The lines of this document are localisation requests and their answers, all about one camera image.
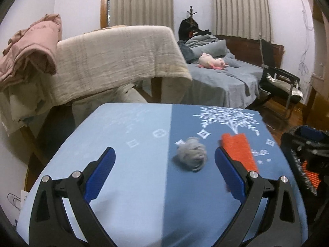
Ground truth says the hanging white cable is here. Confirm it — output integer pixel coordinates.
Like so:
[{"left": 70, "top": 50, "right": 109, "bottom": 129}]
[{"left": 297, "top": 0, "right": 310, "bottom": 76}]

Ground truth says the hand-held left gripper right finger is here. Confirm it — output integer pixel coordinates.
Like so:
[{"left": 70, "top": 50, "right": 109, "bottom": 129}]
[{"left": 214, "top": 146, "right": 301, "bottom": 247}]

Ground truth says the wooden wardrobe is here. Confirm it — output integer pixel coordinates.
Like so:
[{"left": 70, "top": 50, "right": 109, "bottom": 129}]
[{"left": 302, "top": 2, "right": 329, "bottom": 125}]

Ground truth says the pink plush toy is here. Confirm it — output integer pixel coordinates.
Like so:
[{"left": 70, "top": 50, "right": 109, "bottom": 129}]
[{"left": 198, "top": 53, "right": 229, "bottom": 70}]

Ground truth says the black clothing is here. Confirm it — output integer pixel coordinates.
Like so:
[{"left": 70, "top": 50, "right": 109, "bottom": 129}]
[{"left": 178, "top": 18, "right": 214, "bottom": 42}]

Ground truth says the black metal chair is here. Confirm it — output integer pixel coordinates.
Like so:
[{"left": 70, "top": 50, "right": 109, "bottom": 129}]
[{"left": 258, "top": 37, "right": 304, "bottom": 119}]

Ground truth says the white paper sheet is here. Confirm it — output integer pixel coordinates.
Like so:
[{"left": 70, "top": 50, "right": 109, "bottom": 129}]
[{"left": 8, "top": 189, "right": 30, "bottom": 211}]

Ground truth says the bed with grey sheet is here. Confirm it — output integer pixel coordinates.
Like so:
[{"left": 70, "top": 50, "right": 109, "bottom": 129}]
[{"left": 180, "top": 54, "right": 263, "bottom": 108}]

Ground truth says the wooden headboard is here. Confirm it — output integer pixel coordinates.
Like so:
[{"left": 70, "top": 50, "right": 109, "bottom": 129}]
[{"left": 214, "top": 35, "right": 284, "bottom": 67}]

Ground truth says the wooden window frame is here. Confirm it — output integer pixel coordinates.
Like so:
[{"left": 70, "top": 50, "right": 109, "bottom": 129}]
[{"left": 100, "top": 0, "right": 112, "bottom": 29}]

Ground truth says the black coat stand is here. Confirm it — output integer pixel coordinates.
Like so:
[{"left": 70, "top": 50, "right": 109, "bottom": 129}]
[{"left": 186, "top": 5, "right": 198, "bottom": 21}]

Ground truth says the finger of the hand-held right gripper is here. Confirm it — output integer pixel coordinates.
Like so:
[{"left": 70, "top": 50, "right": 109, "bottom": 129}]
[
  {"left": 300, "top": 126, "right": 324, "bottom": 141},
  {"left": 295, "top": 139, "right": 329, "bottom": 158}
]

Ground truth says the orange striped item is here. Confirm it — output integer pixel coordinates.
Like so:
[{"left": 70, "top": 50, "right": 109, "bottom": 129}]
[{"left": 301, "top": 160, "right": 321, "bottom": 189}]

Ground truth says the pink blanket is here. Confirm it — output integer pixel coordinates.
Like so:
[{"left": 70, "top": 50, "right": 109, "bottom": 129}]
[{"left": 0, "top": 14, "right": 63, "bottom": 90}]

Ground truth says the blue printed tablecloth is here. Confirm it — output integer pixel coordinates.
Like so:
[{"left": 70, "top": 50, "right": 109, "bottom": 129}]
[{"left": 17, "top": 103, "right": 309, "bottom": 247}]

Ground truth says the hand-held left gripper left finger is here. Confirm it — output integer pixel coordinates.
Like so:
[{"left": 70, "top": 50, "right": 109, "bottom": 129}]
[{"left": 29, "top": 147, "right": 116, "bottom": 247}]

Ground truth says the white folded cloth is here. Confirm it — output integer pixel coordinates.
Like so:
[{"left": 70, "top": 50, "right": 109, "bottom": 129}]
[{"left": 0, "top": 81, "right": 53, "bottom": 135}]

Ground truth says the grey ball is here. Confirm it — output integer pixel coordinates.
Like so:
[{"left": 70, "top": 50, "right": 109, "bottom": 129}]
[{"left": 172, "top": 137, "right": 207, "bottom": 172}]

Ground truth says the bin with black bag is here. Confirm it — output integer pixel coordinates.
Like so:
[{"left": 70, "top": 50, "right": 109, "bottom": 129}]
[{"left": 280, "top": 126, "right": 329, "bottom": 227}]

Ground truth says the shiny chair cushion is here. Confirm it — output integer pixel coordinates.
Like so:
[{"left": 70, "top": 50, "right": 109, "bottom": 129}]
[{"left": 266, "top": 73, "right": 303, "bottom": 99}]

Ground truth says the beige curtain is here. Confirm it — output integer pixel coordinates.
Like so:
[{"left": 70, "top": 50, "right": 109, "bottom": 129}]
[
  {"left": 214, "top": 0, "right": 273, "bottom": 42},
  {"left": 109, "top": 0, "right": 175, "bottom": 34}
]

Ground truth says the orange knit cloth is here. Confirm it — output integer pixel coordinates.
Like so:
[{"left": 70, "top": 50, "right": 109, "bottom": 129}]
[{"left": 220, "top": 133, "right": 259, "bottom": 173}]

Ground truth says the beige towel cover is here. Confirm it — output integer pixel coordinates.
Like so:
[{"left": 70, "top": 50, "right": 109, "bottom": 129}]
[{"left": 51, "top": 26, "right": 193, "bottom": 106}]

